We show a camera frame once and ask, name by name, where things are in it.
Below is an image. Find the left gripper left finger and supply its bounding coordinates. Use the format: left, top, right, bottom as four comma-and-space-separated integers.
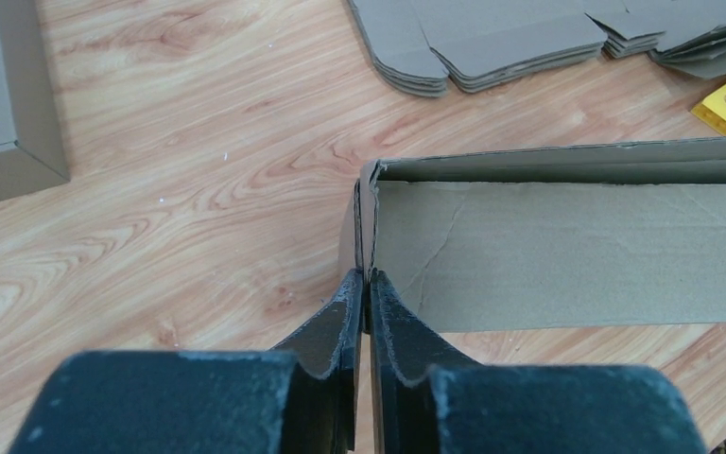
9, 270, 363, 453

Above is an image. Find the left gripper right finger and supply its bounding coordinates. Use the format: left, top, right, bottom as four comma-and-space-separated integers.
369, 271, 706, 453

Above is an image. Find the cardboard box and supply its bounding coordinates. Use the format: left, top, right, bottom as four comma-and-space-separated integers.
338, 137, 726, 332
0, 1, 70, 201

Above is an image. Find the folded cardboard box upright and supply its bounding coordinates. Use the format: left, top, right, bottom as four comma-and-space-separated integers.
0, 1, 70, 201

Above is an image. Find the stack of flat cardboard sheets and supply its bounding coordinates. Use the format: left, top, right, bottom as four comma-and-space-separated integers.
350, 1, 726, 97

